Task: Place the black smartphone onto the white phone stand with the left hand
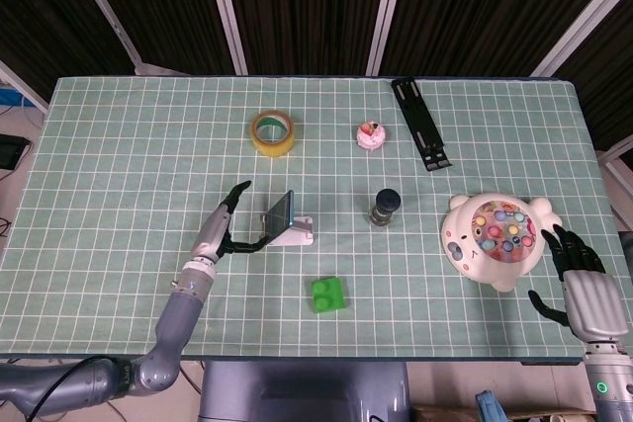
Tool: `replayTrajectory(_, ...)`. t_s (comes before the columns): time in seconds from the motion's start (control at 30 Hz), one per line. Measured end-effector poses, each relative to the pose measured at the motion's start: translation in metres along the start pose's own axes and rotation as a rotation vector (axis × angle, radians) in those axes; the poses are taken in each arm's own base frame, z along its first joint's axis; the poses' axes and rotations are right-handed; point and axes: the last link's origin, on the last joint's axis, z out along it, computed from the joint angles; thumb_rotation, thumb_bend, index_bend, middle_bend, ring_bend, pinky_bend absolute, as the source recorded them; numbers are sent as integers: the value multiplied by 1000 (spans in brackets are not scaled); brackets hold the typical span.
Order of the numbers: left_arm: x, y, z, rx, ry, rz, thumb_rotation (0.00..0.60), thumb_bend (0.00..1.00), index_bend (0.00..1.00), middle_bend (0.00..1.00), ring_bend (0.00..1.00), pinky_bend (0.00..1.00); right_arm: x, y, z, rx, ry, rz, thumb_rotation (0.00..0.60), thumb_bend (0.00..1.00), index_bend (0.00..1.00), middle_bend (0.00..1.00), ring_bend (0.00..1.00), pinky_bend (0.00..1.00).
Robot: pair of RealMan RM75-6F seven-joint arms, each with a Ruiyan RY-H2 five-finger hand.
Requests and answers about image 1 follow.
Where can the yellow tape roll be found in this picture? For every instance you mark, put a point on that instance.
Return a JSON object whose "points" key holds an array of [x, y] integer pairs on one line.
{"points": [[273, 134]]}

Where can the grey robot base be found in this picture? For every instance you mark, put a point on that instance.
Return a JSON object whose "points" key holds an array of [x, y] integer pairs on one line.
{"points": [[304, 392]]}

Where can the blue cloth item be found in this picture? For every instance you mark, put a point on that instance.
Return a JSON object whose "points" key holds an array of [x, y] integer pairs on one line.
{"points": [[487, 407]]}

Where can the green checkered tablecloth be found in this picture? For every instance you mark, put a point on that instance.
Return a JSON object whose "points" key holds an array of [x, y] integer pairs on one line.
{"points": [[123, 170]]}

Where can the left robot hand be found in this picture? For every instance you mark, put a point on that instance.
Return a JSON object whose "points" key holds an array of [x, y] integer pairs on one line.
{"points": [[215, 234]]}

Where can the black device on floor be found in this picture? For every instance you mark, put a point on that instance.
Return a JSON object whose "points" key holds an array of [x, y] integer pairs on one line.
{"points": [[9, 150]]}

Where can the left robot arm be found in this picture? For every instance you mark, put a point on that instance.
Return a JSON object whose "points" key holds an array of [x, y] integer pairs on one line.
{"points": [[173, 323]]}

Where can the black folding laptop stand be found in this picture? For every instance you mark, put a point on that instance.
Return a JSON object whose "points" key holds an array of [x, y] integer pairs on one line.
{"points": [[420, 123]]}

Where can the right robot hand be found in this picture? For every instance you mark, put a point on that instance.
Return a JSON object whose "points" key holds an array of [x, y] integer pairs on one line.
{"points": [[591, 301]]}

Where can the white phone stand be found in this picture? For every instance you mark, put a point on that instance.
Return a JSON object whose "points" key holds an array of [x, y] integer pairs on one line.
{"points": [[299, 234]]}

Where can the green building block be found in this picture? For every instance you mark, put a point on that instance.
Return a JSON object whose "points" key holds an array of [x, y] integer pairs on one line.
{"points": [[329, 295]]}

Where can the pink toy cake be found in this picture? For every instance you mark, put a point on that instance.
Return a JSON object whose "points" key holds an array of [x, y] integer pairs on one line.
{"points": [[371, 136]]}

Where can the white seal fishing toy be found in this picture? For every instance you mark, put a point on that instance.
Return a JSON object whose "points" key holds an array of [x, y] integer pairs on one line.
{"points": [[494, 241]]}

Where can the black-capped glass bottle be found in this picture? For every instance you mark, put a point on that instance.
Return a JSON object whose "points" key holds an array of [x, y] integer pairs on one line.
{"points": [[385, 207]]}

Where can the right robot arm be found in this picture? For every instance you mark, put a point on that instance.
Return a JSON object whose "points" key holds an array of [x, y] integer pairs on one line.
{"points": [[605, 382]]}

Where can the black smartphone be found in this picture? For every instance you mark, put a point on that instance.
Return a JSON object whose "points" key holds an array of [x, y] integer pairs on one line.
{"points": [[278, 214]]}

